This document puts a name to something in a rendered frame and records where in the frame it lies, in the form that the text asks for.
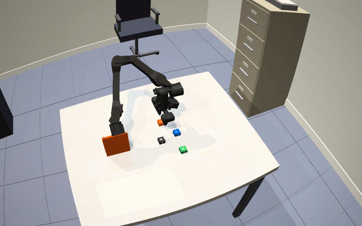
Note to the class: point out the green block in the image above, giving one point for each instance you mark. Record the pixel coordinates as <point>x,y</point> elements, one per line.
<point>183,149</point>

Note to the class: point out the blue block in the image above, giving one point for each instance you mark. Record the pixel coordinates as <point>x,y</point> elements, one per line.
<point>176,132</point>

